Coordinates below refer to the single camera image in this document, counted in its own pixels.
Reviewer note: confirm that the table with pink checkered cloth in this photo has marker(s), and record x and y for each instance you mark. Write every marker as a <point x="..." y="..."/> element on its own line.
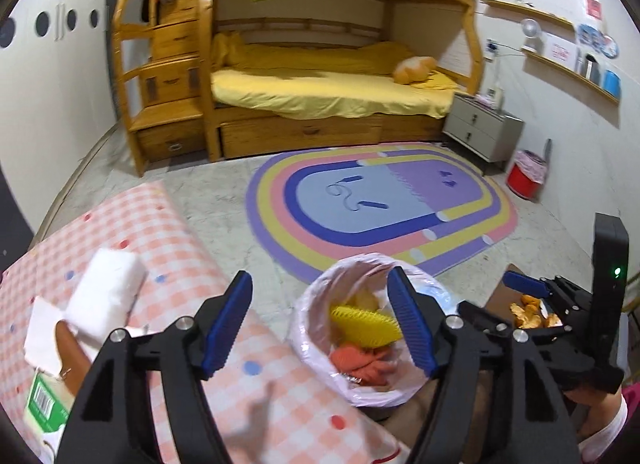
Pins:
<point x="280" y="394"/>

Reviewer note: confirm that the orange towel cloth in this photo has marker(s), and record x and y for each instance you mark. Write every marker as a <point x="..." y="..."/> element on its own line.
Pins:
<point x="360" y="364"/>

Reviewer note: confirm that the trash bin with pink bag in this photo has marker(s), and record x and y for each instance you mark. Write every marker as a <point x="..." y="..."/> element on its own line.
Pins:
<point x="310" y="339"/>

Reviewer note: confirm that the yellow foam fruit net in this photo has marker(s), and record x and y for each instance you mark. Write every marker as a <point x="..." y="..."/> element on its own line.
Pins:
<point x="360" y="326"/>

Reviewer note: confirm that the white sign card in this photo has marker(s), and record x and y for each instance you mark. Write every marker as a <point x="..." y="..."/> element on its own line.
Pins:
<point x="561" y="51"/>

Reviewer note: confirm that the grey bottle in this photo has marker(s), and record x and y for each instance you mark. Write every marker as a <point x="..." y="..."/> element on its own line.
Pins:
<point x="591" y="69"/>

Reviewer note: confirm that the wooden bunk bed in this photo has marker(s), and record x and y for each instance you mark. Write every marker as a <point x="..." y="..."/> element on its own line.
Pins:
<point x="350" y="4"/>

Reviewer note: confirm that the blue and white wall decoration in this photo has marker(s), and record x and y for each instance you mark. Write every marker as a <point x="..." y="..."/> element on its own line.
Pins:
<point x="597" y="40"/>

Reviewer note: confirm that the red wall poster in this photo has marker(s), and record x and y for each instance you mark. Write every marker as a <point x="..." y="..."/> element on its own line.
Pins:
<point x="593" y="6"/>

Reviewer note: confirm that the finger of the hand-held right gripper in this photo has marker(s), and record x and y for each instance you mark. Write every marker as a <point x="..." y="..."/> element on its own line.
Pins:
<point x="525" y="284"/>
<point x="480" y="314"/>

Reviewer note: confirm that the rainbow oval rug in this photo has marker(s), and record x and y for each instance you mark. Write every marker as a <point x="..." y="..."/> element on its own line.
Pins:
<point x="375" y="204"/>

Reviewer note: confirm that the white and grey wardrobe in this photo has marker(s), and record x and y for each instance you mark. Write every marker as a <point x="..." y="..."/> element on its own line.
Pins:
<point x="50" y="94"/>

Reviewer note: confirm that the grey nightstand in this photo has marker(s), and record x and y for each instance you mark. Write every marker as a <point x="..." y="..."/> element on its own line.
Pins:
<point x="480" y="124"/>

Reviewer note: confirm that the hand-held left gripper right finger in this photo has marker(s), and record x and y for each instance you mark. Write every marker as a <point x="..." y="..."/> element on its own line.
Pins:
<point x="412" y="324"/>

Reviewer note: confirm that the small items on nightstand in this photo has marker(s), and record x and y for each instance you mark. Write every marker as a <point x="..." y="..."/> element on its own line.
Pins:
<point x="490" y="96"/>

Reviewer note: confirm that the small white fan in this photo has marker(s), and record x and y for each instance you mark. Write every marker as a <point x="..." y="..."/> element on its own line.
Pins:
<point x="531" y="31"/>

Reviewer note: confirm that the white foam block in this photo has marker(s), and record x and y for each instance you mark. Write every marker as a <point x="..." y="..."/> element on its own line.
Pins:
<point x="107" y="289"/>

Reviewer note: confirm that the wall socket with charger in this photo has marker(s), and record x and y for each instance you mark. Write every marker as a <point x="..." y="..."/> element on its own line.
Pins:
<point x="493" y="50"/>

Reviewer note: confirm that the long wooden wall shelf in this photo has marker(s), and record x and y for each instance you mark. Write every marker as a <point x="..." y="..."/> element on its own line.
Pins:
<point x="570" y="73"/>

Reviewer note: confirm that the brown cardboard sheet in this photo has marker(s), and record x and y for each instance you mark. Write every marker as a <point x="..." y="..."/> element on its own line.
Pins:
<point x="495" y="301"/>

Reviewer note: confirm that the wooden stair drawers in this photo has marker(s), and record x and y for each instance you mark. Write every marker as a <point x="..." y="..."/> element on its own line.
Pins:
<point x="170" y="94"/>

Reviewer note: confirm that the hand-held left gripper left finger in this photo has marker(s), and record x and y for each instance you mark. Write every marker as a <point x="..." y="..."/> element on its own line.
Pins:
<point x="227" y="324"/>

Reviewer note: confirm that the pale yellow wrapper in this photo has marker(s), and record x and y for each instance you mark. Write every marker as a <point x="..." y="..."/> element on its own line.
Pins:
<point x="365" y="300"/>

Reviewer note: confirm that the yellow bed sheet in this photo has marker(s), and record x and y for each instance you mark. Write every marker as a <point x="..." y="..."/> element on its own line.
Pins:
<point x="325" y="89"/>

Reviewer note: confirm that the person's right forearm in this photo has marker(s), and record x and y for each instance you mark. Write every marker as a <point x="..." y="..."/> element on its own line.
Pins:
<point x="602" y="431"/>

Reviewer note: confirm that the orange plush toy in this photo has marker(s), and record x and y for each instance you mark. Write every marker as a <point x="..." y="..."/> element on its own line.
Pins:
<point x="412" y="69"/>

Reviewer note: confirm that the red bin with pink bag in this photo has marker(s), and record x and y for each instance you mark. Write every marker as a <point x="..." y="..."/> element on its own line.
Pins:
<point x="525" y="179"/>

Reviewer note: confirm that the drink carton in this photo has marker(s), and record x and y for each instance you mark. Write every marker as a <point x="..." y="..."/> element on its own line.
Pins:
<point x="45" y="404"/>

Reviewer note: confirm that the short wooden wall shelf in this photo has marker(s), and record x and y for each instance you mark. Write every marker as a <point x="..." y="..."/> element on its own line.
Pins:
<point x="530" y="10"/>

